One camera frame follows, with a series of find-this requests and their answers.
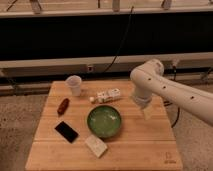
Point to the translucent pale gripper body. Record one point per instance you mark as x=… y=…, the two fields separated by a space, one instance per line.
x=146 y=109

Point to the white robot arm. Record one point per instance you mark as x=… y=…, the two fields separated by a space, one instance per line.
x=148 y=79

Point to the green ceramic bowl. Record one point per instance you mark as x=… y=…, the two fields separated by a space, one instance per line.
x=104 y=121

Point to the white sponge block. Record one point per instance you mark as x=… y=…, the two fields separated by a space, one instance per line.
x=96 y=145

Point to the clear plastic cup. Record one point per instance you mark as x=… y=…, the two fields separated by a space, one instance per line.
x=74 y=83

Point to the brown sausage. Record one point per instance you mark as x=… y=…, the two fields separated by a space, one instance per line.
x=63 y=106

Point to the black smartphone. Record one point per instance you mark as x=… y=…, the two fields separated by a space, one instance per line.
x=66 y=131

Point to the wall power outlet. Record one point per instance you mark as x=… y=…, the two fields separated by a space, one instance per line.
x=90 y=68

